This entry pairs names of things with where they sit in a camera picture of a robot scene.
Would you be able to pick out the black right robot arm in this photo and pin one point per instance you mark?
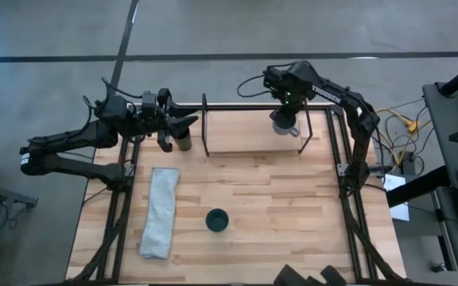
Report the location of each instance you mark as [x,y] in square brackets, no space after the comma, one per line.
[332,93]

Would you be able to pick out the black power adapter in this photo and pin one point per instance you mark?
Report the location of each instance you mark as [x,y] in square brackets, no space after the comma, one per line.
[412,163]

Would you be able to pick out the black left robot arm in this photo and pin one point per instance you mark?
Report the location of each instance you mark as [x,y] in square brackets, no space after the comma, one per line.
[74,137]

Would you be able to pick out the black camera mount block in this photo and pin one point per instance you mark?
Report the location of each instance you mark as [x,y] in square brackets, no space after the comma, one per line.
[292,276]

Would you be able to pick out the black slanted stand beam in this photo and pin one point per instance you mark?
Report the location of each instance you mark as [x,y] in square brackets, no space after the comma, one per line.
[416,186]

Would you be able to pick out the dark green cup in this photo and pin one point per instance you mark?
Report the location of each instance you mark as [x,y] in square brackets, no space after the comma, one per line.
[217,220]

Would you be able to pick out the tall olive tumbler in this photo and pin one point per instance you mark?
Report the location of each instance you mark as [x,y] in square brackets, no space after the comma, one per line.
[184,142]

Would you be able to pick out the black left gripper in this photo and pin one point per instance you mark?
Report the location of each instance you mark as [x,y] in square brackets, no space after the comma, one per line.
[162,119]

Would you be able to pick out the light grey folded towel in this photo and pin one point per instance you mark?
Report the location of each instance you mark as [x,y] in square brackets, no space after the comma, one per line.
[159,214]

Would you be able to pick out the grey mug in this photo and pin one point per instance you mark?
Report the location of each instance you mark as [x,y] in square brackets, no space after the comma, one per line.
[288,129]

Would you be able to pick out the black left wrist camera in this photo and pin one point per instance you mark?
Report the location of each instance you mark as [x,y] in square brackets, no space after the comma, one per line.
[148,104]

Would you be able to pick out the white paper sheet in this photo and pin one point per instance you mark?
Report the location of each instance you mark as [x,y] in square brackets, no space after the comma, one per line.
[394,183]

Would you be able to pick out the grey side desk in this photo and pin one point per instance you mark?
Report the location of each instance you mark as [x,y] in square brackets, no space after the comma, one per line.
[443,131]

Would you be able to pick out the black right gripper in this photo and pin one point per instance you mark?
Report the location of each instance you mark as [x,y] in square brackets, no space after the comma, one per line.
[281,85]

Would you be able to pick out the black metal table frame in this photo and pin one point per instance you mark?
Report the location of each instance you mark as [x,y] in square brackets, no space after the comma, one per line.
[334,143]

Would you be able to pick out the grey metal side stand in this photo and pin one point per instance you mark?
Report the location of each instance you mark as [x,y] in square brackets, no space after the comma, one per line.
[10,195]

